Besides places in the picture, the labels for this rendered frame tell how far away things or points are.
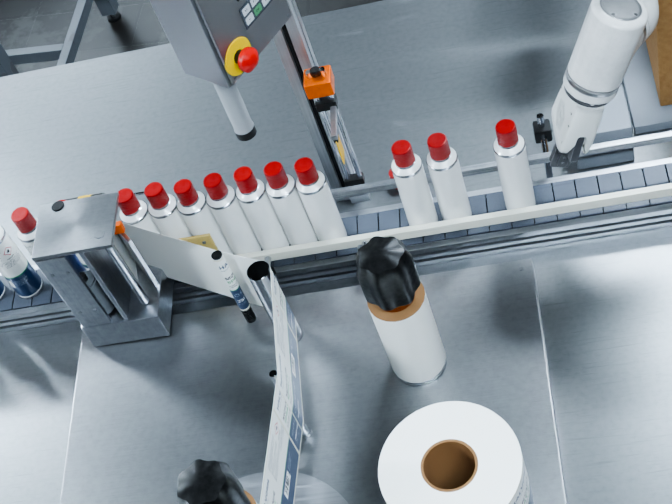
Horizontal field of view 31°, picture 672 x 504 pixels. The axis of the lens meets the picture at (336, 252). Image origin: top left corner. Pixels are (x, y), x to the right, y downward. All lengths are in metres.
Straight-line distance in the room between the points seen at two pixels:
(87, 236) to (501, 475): 0.75
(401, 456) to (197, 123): 1.02
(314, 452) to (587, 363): 0.45
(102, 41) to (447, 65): 1.94
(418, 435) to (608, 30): 0.63
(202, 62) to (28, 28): 2.55
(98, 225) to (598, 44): 0.82
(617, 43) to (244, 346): 0.79
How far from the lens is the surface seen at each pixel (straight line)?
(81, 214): 1.99
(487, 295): 2.00
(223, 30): 1.80
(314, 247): 2.09
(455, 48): 2.46
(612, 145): 2.06
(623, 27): 1.77
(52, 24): 4.32
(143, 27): 4.13
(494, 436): 1.71
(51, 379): 2.24
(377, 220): 2.14
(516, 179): 2.01
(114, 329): 2.12
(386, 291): 1.72
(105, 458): 2.04
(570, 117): 1.89
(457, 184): 2.01
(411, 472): 1.70
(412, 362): 1.87
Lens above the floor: 2.52
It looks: 51 degrees down
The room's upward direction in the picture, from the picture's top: 22 degrees counter-clockwise
